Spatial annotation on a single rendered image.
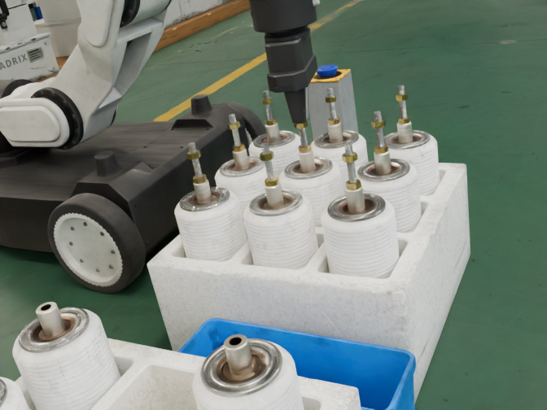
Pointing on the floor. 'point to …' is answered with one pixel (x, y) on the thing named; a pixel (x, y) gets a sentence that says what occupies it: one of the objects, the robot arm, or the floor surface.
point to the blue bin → (326, 360)
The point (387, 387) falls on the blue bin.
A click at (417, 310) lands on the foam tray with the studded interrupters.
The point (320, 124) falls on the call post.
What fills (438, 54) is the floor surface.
